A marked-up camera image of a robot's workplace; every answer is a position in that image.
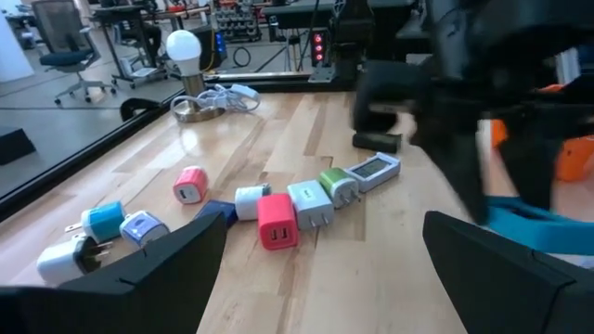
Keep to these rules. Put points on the black box red lights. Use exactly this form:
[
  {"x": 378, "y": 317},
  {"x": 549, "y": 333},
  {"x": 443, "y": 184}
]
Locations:
[{"x": 318, "y": 46}]

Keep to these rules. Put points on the red dual port charger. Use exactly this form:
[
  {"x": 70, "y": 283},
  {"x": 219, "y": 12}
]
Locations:
[{"x": 277, "y": 218}]

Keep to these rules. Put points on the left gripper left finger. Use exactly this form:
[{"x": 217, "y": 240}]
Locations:
[{"x": 139, "y": 301}]

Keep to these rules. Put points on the black computer tower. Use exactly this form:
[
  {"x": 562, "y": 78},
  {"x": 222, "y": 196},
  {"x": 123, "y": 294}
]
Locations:
[{"x": 217, "y": 46}]

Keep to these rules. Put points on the small white wall charger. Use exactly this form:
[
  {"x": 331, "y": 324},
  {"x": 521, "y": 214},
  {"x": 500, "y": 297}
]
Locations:
[{"x": 248, "y": 201}]

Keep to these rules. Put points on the teal white wall charger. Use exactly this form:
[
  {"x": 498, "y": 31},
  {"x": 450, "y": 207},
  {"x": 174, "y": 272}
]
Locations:
[{"x": 104, "y": 220}]

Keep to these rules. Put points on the white digital display unit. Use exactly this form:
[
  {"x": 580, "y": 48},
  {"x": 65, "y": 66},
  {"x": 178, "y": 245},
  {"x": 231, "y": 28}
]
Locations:
[{"x": 371, "y": 169}]

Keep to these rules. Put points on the metal storage rack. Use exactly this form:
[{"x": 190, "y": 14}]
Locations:
[{"x": 236, "y": 21}]

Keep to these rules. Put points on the black floor box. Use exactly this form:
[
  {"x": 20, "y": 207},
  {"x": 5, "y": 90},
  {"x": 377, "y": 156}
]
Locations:
[{"x": 16, "y": 146}]

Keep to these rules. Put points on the white grey wall charger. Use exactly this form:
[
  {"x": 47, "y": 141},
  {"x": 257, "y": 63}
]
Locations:
[{"x": 308, "y": 201}]

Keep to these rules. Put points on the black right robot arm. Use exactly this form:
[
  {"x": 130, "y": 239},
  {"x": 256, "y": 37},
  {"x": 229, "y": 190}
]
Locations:
[{"x": 352, "y": 28}]

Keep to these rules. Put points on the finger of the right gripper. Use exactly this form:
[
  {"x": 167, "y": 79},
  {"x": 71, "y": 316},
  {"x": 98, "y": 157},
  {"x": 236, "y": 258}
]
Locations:
[
  {"x": 529, "y": 162},
  {"x": 385, "y": 83}
]

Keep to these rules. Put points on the navy blue box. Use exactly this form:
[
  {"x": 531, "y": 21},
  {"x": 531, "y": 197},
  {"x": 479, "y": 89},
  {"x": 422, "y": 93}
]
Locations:
[{"x": 215, "y": 209}]

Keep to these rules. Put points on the white charger black face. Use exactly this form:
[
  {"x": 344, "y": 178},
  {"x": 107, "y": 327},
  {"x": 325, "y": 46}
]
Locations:
[{"x": 58, "y": 262}]

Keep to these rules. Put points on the small pink wall charger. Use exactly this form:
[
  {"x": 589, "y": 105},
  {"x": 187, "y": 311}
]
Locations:
[{"x": 190, "y": 184}]

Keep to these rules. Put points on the grey office chair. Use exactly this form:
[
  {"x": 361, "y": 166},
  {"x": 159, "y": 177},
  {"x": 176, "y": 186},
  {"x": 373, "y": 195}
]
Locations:
[{"x": 65, "y": 58}]

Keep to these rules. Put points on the white bulb and wrappers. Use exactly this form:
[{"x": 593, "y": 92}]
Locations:
[{"x": 183, "y": 46}]

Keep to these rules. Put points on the black background desk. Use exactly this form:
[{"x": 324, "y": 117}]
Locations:
[{"x": 125, "y": 11}]

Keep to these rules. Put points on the orange plastic basket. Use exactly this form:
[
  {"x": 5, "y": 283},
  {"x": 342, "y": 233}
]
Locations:
[{"x": 575, "y": 160}]

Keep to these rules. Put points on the green white wall charger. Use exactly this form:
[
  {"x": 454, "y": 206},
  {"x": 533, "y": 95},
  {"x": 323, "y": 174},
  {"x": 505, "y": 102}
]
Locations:
[{"x": 336, "y": 182}]

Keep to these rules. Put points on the black edge bracket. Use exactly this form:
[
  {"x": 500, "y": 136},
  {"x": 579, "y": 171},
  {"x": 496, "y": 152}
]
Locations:
[{"x": 139, "y": 109}]

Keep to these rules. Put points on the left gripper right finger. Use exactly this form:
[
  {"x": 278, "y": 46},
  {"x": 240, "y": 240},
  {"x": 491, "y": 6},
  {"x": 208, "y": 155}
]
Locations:
[{"x": 501, "y": 297}]

